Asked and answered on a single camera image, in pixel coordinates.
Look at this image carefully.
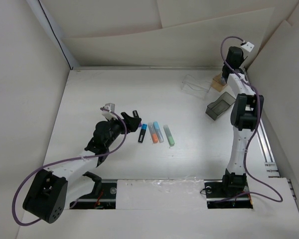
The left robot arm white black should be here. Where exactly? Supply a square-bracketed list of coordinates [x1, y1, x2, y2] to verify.
[22, 107, 142, 224]

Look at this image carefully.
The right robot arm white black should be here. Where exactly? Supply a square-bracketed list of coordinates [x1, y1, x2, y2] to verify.
[220, 46, 264, 198]

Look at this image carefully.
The black blue highlighter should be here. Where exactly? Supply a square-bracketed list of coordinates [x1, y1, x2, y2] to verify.
[138, 124, 147, 143]

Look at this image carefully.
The orange highlighter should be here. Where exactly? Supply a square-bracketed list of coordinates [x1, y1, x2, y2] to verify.
[148, 122, 158, 143]

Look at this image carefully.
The orange transparent container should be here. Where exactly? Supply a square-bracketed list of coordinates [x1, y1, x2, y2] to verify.
[211, 73, 227, 92]

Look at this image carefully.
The light blue highlighter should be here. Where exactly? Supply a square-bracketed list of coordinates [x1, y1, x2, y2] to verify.
[153, 121, 164, 143]

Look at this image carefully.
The green highlighter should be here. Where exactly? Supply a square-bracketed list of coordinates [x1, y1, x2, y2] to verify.
[163, 125, 175, 147]

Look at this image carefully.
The clear plastic container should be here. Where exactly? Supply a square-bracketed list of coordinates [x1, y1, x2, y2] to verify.
[181, 74, 211, 99]

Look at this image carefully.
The dark grey transparent container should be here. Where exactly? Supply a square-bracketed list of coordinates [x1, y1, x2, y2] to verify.
[205, 92, 236, 120]

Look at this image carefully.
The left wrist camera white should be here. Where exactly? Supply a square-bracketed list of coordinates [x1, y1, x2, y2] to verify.
[101, 103, 116, 120]

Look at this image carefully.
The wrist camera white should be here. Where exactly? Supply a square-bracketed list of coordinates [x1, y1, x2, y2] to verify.
[101, 103, 116, 120]
[240, 41, 255, 53]

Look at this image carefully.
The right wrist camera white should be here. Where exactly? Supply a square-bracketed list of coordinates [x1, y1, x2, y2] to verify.
[240, 41, 255, 53]

